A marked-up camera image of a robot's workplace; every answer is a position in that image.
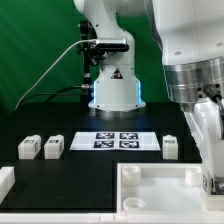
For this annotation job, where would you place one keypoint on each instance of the white obstacle block left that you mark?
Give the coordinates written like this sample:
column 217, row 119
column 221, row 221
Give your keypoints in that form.
column 7, row 180

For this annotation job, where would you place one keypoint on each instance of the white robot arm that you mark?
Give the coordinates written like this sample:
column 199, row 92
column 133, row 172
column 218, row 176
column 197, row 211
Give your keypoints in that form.
column 190, row 34

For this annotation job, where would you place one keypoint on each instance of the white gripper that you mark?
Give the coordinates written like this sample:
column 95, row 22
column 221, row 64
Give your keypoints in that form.
column 206, row 128

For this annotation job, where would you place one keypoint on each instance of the white square tabletop part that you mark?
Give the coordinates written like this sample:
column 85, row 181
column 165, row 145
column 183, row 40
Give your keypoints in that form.
column 159, row 187

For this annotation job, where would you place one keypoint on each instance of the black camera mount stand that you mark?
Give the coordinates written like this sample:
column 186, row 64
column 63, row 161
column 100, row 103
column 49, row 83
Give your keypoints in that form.
column 91, row 56

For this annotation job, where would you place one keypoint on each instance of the white marker sheet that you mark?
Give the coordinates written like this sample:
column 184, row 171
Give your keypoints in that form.
column 131, row 141

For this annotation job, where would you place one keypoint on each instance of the white front rail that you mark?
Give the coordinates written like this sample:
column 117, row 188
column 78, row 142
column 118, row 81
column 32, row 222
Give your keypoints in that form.
column 212, row 218

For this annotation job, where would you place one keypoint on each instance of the grey camera on stand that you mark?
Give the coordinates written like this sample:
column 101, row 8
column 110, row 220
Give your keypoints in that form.
column 113, row 45

